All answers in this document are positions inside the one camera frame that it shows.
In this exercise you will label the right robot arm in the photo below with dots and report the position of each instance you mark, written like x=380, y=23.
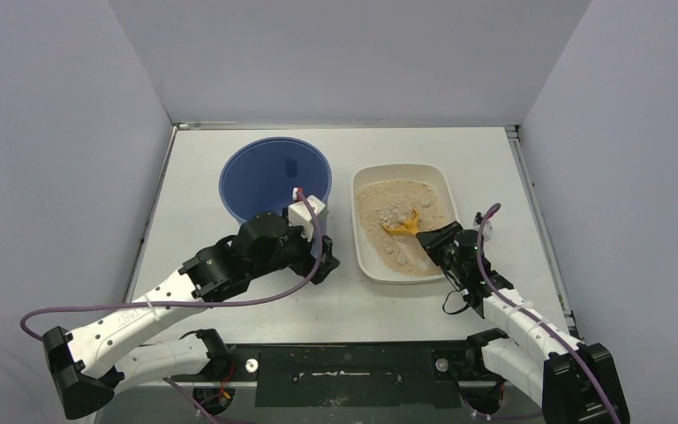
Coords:
x=571, y=381

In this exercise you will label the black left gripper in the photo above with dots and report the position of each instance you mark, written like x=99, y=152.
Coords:
x=313, y=261

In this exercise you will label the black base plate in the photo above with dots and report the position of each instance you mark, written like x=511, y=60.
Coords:
x=442, y=374

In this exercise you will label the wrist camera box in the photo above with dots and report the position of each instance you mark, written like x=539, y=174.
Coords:
x=485, y=227
x=306, y=212

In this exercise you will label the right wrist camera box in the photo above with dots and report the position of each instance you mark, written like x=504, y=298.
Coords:
x=485, y=227

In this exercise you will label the blue plastic bucket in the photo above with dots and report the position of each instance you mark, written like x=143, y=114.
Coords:
x=261, y=176

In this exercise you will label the yellow slotted litter scoop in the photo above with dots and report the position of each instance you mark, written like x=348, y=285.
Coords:
x=405, y=227

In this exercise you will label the white plastic litter tray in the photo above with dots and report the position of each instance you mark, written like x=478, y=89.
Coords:
x=368, y=260

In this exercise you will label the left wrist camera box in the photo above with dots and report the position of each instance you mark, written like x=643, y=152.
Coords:
x=306, y=212

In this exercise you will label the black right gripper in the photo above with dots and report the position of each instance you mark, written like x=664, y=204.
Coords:
x=443, y=249

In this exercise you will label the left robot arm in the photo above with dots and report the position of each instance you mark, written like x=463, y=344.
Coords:
x=89, y=365

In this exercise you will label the beige cat litter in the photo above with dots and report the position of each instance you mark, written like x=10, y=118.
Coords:
x=391, y=202

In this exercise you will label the grey litter clump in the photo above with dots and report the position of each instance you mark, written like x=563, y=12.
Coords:
x=401, y=259

